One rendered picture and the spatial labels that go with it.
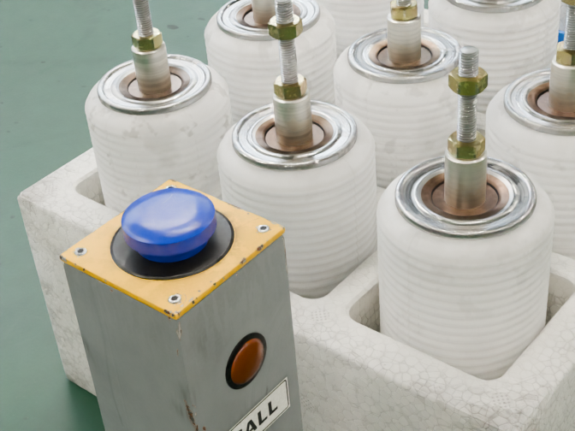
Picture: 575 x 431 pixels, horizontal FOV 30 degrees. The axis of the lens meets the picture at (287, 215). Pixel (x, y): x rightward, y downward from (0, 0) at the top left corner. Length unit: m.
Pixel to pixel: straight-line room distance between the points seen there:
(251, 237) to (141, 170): 0.25
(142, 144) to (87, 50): 0.67
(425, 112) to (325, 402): 0.20
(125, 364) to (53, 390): 0.39
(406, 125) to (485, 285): 0.17
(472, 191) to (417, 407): 0.12
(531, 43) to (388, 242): 0.26
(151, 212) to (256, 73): 0.32
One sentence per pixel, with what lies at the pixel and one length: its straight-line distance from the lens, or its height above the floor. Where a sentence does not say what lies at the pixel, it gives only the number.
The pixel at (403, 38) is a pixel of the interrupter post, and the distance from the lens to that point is 0.71.
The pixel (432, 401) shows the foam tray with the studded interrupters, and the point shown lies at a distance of 0.58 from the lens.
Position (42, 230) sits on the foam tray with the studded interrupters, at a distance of 0.76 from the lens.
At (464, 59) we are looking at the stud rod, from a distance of 0.54.
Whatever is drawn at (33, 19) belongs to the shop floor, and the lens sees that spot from 1.46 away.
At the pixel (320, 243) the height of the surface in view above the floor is 0.20.
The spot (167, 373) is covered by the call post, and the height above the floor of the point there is 0.28.
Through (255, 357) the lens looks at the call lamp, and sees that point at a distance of 0.48.
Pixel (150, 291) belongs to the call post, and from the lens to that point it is 0.44.
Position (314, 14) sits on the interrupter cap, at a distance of 0.78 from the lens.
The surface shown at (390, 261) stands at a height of 0.23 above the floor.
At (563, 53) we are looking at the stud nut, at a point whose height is 0.29.
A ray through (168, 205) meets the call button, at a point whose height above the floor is 0.33.
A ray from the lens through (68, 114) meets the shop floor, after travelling 1.22.
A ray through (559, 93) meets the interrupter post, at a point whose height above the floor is 0.26.
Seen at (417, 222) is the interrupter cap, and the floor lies 0.25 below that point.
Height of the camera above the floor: 0.59
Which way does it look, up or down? 36 degrees down
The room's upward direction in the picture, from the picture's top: 5 degrees counter-clockwise
